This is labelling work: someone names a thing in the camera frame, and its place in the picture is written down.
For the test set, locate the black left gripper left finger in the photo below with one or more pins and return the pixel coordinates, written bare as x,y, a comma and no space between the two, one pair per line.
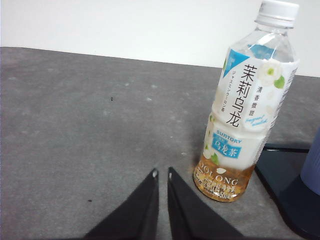
140,215

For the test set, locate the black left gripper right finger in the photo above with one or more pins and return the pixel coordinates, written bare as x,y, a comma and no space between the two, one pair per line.
187,215

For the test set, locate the jasmine oolong tea bottle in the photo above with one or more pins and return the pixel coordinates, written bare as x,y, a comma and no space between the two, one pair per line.
245,112

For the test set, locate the blue ribbed plastic cup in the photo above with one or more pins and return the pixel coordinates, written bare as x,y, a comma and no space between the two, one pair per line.
312,170

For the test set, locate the dark blue rectangular tray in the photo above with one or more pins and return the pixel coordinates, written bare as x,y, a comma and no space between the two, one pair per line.
287,190

